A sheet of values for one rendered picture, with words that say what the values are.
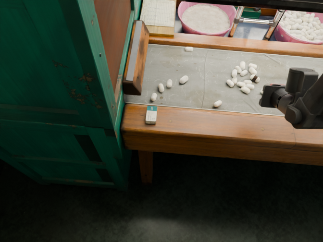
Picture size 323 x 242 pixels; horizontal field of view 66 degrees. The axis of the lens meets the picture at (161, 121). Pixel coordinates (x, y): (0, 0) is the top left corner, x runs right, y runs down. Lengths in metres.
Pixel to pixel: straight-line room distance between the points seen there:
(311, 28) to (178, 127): 0.83
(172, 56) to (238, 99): 0.31
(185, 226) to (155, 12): 1.12
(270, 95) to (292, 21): 0.63
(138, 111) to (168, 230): 0.84
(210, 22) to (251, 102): 0.45
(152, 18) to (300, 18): 0.70
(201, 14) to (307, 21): 0.50
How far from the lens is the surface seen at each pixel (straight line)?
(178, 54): 1.06
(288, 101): 0.71
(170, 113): 0.86
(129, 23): 0.98
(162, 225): 1.52
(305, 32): 1.36
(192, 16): 1.25
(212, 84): 0.99
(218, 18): 1.27
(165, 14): 1.18
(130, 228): 1.52
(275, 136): 0.92
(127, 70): 0.85
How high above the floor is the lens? 1.51
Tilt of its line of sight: 62 degrees down
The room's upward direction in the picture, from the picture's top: 5 degrees clockwise
